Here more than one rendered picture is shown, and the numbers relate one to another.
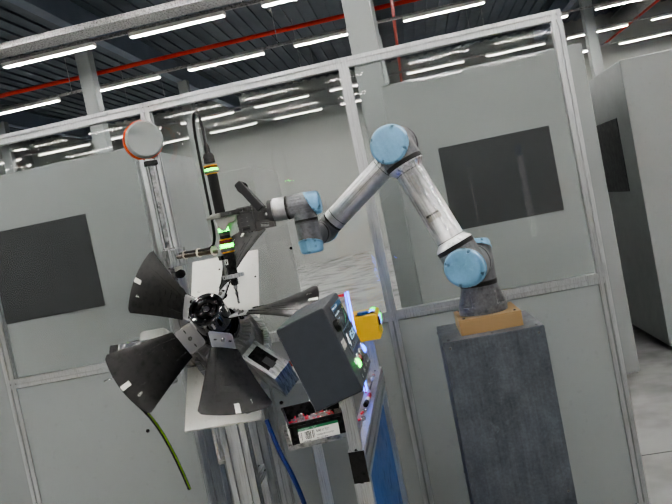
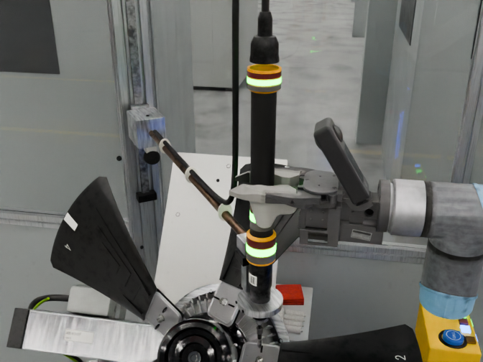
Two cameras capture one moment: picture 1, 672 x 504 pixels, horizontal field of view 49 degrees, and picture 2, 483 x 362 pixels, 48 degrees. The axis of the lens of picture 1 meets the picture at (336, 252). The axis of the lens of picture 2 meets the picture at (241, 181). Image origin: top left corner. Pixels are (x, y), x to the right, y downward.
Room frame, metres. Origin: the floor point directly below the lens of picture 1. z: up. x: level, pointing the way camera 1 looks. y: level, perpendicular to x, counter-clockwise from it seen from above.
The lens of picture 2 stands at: (1.67, 0.33, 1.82)
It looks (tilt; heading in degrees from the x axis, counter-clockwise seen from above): 25 degrees down; 3
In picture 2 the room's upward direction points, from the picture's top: straight up
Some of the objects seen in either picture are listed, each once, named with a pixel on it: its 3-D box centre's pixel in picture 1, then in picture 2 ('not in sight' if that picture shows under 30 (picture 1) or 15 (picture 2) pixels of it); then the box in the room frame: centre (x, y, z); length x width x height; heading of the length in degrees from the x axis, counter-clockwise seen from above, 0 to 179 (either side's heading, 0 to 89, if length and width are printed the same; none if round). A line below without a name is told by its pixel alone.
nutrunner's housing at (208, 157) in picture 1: (220, 215); (261, 184); (2.34, 0.34, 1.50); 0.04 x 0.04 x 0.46
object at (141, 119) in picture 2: (174, 257); (145, 126); (2.89, 0.63, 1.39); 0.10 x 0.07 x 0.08; 28
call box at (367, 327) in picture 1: (366, 326); (445, 343); (2.59, -0.05, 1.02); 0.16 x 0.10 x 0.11; 173
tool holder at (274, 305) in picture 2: (229, 262); (257, 274); (2.35, 0.34, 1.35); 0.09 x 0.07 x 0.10; 28
